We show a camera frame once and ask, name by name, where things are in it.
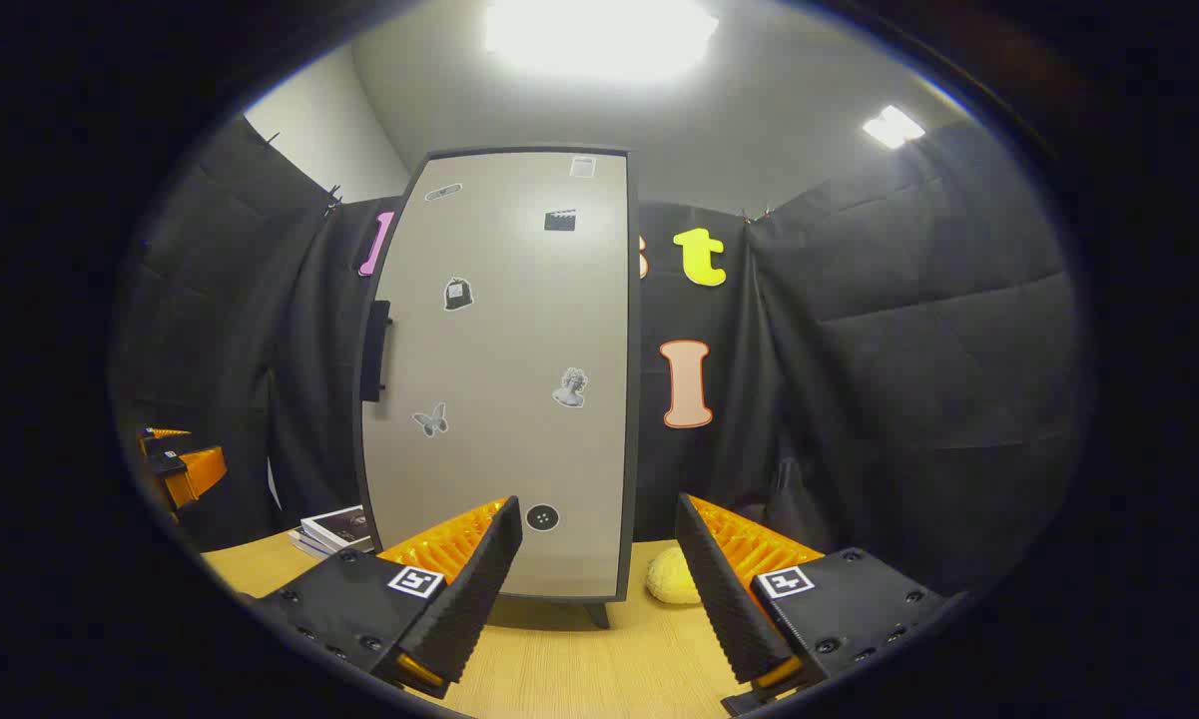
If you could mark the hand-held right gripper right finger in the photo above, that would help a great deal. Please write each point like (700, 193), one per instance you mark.
(724, 599)

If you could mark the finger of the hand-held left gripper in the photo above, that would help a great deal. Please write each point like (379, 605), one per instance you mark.
(165, 439)
(195, 474)

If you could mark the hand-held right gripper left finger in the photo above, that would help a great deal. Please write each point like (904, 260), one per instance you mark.
(479, 589)

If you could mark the grey cabinet door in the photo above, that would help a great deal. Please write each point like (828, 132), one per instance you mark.
(499, 379)

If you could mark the yellow round sponge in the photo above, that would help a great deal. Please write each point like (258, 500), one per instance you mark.
(671, 579)

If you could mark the stack of books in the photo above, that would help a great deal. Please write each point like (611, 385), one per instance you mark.
(334, 527)

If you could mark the black backdrop cloth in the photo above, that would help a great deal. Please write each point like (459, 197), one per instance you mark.
(908, 350)

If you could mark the small ceiling light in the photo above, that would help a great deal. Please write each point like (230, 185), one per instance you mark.
(894, 127)

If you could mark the large ceiling light panel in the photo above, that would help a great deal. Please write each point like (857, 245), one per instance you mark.
(599, 35)

